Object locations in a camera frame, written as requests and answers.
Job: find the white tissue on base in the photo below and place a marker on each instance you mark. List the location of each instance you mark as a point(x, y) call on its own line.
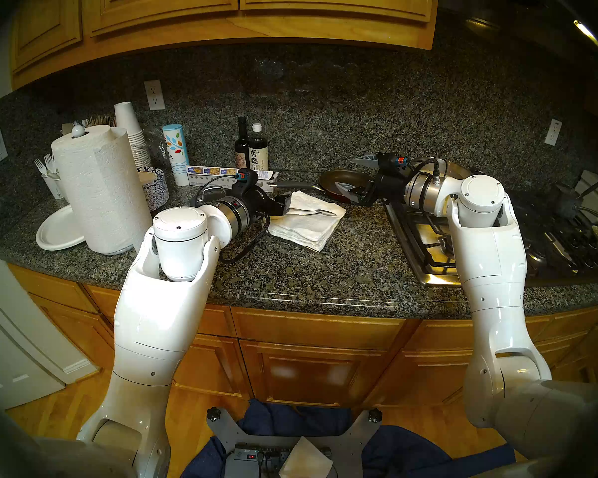
point(304, 462)

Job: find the grey robot base frame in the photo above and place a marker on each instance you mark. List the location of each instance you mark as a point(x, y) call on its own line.
point(349, 447)

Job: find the grey power strip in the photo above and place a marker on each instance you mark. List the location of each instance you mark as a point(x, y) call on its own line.
point(244, 457)

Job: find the black frying pan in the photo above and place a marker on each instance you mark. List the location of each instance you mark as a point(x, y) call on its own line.
point(329, 179)

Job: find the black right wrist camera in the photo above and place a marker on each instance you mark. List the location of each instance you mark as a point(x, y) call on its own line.
point(391, 161)

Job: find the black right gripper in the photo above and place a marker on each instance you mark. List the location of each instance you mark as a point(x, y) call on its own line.
point(388, 185)

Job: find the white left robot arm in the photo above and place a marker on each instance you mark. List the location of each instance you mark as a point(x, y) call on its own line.
point(154, 307)

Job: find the white plastic fork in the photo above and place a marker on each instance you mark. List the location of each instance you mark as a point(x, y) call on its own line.
point(40, 167)
point(50, 162)

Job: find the wooden wall cabinet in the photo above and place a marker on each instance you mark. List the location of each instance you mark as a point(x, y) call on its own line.
point(179, 14)

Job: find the clear plastic bag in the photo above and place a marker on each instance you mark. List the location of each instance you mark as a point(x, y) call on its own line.
point(157, 143)

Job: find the wooden base cabinet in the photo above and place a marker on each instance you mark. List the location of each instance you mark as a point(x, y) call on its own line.
point(319, 362)

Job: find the white paper sheet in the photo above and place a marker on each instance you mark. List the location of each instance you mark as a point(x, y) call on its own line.
point(590, 180)

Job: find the white paper plate stack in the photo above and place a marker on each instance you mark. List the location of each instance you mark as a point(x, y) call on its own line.
point(55, 230)

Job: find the wooden stirrer sticks bundle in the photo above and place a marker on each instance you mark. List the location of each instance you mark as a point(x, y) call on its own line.
point(99, 121)

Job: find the patterned paper bowl stack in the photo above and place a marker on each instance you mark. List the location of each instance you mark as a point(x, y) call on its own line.
point(157, 190)

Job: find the range hood lamp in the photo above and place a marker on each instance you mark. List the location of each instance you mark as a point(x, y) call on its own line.
point(585, 31)

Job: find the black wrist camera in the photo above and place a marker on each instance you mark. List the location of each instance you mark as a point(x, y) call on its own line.
point(391, 161)
point(246, 177)

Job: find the white wall outlet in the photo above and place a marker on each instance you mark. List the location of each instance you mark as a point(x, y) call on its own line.
point(154, 94)
point(553, 132)

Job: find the white paper towel roll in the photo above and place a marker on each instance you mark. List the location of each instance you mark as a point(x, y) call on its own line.
point(99, 193)

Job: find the white cutlery cup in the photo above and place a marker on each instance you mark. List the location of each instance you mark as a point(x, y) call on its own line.
point(55, 185)

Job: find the paper towel holder with knob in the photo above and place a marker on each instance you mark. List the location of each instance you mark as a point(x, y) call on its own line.
point(78, 131)

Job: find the long foil wrap box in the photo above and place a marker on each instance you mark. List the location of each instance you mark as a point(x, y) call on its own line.
point(209, 172)

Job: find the gas cooktop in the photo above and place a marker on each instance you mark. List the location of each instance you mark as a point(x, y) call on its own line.
point(553, 243)

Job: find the white door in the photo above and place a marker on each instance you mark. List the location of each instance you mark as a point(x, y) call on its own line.
point(10, 342)

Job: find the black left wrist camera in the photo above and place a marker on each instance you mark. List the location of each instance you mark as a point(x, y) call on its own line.
point(246, 177)

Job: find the leaf print salt canister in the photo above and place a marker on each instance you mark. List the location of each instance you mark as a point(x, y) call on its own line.
point(176, 153)

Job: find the soy sauce bottle white cap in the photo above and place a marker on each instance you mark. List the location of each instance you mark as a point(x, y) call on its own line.
point(258, 156)

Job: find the white paper cup stack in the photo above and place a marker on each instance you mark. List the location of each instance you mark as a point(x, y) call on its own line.
point(127, 123)

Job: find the white napkin stack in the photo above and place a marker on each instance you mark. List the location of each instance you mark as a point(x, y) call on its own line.
point(304, 230)

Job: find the dark glass bottle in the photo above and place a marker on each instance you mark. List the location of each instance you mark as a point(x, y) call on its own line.
point(241, 151)

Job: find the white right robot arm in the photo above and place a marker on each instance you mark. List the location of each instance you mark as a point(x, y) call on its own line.
point(488, 263)

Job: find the dark blue cloth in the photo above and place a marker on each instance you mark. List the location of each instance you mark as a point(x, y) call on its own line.
point(403, 447)

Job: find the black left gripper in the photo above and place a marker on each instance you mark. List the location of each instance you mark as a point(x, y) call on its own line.
point(259, 208)

